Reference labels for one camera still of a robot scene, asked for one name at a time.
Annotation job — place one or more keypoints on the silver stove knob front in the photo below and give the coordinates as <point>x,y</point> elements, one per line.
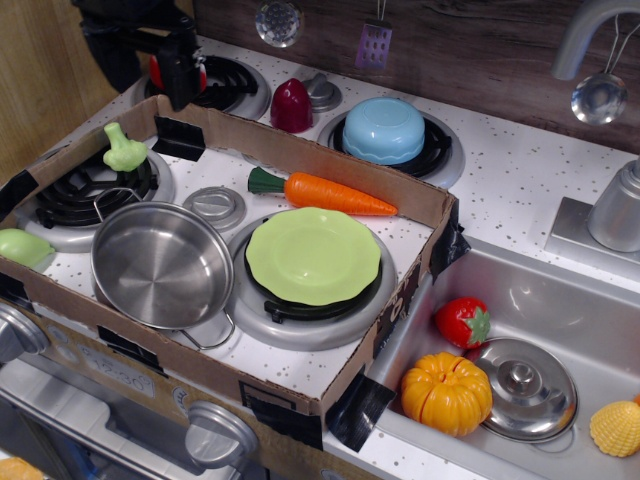
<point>218,438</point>

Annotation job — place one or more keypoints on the yellow toy corn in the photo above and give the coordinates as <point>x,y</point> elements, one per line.
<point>615,429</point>

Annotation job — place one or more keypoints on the silver stovetop knob centre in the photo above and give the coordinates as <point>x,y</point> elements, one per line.
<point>221,207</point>

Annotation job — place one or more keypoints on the silver stove knob left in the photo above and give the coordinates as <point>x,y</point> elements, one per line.
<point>19,335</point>

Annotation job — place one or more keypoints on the silver stovetop knob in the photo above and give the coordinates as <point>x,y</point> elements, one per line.
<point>221,207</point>
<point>323,94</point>

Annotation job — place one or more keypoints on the light green toy pear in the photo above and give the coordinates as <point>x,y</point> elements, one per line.
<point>24,248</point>

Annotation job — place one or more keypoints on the light blue plastic bowl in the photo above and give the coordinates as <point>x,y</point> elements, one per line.
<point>384,131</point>

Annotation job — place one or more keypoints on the dark red toy beet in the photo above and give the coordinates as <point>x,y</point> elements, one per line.
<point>291,108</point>

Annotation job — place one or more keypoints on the hanging purple spatula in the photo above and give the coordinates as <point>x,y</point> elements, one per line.
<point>374,42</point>

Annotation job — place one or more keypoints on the silver toy faucet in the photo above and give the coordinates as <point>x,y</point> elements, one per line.
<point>604,235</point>

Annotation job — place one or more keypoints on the black front left burner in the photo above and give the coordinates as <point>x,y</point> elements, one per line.
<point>92,191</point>

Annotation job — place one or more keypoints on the hanging silver skimmer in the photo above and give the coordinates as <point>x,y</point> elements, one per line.
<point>279,23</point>

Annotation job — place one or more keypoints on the orange toy carrot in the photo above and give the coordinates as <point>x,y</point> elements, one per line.
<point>306,190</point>

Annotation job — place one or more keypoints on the black burner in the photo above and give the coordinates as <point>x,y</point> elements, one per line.
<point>92,191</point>
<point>227,83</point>
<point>320,300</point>
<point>436,151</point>

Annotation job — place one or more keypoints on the yellow toy bottom left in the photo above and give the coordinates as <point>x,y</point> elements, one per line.
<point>15,468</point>

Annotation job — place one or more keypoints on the silver stove knob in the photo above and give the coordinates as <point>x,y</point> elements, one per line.
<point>19,335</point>
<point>218,438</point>

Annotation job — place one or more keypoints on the orange toy pumpkin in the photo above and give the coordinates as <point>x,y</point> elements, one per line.
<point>448,393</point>

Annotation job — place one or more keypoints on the light green plastic plate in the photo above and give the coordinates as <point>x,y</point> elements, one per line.
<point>312,255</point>

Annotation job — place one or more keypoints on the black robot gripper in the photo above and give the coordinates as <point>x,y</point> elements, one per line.
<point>115,30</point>

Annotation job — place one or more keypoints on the black rear right burner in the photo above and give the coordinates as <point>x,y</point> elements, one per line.
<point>436,151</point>

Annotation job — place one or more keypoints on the silver toy sink basin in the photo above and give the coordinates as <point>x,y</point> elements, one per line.
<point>561,346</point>

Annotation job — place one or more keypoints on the hanging silver ladle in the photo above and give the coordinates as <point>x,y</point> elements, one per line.
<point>602,97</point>

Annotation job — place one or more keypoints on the stainless steel pot lid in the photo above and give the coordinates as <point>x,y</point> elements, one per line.
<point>535,398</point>

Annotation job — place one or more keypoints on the red toy strawberry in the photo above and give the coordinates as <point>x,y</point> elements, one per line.
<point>464,322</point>

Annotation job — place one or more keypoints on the black front right burner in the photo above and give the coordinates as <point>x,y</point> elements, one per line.
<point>320,300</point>

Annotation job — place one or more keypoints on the black rear left burner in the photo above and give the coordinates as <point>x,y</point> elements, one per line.
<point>227,83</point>

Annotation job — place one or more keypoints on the silver stovetop knob rear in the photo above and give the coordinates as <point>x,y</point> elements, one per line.
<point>323,94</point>

